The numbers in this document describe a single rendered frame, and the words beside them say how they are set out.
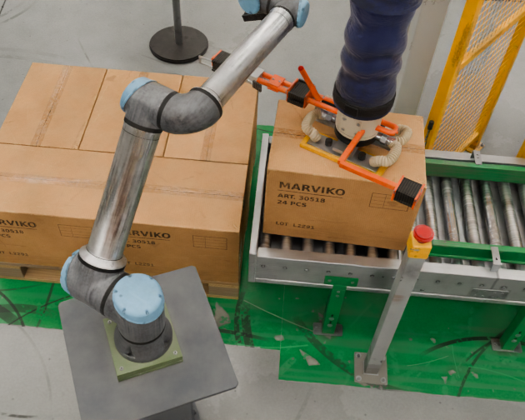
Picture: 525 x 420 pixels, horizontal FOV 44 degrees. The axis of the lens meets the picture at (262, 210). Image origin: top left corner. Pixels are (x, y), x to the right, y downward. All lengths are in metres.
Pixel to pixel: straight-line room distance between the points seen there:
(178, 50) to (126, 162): 2.65
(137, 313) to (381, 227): 1.13
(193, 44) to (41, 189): 1.91
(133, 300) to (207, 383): 0.40
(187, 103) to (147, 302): 0.60
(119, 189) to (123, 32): 2.89
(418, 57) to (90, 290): 2.18
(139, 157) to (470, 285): 1.52
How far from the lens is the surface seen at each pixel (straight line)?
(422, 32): 3.43
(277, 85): 2.55
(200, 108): 1.80
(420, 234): 2.20
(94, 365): 2.24
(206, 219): 2.78
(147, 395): 2.16
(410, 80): 3.61
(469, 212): 3.00
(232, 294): 3.15
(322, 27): 4.80
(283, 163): 2.44
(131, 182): 1.91
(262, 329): 3.11
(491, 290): 2.83
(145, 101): 1.83
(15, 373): 3.15
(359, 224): 2.63
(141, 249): 2.94
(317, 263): 2.62
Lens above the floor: 2.73
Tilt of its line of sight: 51 degrees down
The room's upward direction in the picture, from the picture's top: 4 degrees clockwise
